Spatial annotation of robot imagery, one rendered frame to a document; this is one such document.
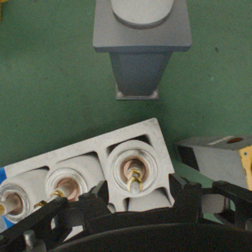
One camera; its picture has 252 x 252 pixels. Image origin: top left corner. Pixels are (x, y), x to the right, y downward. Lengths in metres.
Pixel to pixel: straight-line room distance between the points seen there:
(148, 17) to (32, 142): 0.54
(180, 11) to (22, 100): 0.59
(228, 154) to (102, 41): 0.24
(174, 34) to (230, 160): 0.20
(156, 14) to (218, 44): 0.49
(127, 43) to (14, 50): 0.63
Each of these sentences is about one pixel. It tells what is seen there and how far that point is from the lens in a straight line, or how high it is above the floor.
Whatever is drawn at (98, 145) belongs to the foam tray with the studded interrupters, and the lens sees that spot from 0.31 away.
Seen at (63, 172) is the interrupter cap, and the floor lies 0.25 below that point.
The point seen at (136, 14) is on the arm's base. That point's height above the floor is 0.33.
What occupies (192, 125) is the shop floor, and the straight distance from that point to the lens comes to 0.53.
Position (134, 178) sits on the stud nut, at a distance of 0.16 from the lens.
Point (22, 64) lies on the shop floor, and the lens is 0.73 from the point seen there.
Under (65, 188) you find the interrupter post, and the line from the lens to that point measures 0.25.
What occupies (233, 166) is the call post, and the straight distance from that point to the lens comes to 0.24.
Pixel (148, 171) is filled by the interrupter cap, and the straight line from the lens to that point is 0.24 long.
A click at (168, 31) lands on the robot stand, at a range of 0.25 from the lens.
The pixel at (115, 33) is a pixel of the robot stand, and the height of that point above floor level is 0.30.
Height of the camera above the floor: 0.48
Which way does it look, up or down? 85 degrees down
